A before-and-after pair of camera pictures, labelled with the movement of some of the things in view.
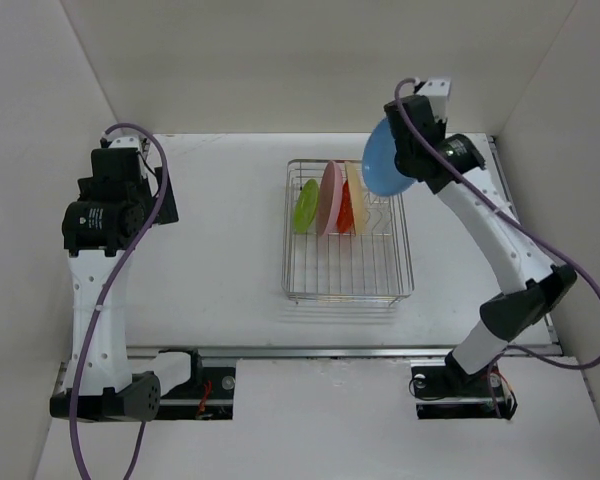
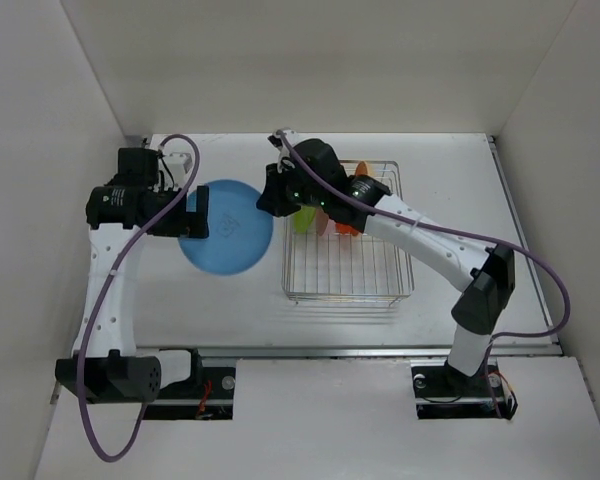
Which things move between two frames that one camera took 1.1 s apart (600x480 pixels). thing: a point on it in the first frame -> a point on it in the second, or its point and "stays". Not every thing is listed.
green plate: (306, 205) stays
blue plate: (378, 164) -> (239, 234)
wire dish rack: (374, 266) stays
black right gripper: (441, 126) -> (272, 198)
